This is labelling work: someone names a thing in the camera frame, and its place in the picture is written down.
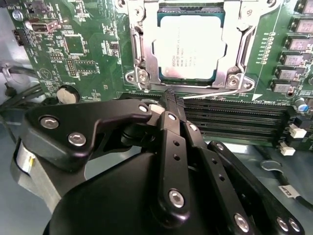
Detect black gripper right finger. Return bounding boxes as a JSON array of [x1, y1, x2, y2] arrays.
[[174, 97, 307, 235]]

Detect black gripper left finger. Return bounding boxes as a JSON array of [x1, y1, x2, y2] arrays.
[[20, 90, 192, 216]]

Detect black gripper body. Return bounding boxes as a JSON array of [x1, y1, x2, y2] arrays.
[[48, 118, 232, 235]]

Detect metal socket locking lever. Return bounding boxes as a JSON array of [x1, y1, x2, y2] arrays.
[[180, 83, 255, 100]]

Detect metal socket cover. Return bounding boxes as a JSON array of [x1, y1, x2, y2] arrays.
[[127, 0, 256, 86]]

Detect silver CPU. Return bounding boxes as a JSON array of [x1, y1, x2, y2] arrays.
[[156, 8, 226, 82]]

